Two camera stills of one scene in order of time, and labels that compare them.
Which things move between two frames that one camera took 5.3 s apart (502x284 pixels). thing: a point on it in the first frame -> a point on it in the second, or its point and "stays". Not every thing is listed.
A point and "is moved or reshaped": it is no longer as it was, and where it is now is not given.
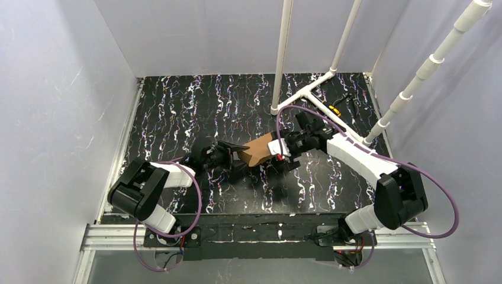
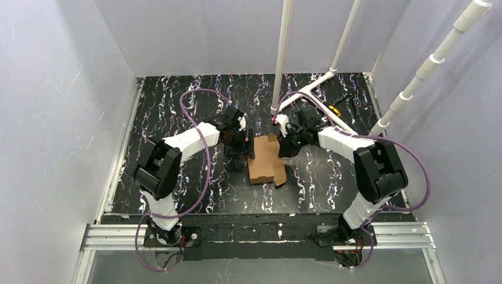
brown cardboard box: [258, 148] is moved or reshaped
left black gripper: [223, 155] -> [239, 145]
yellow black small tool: [335, 110] stays
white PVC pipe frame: [476, 10] stays
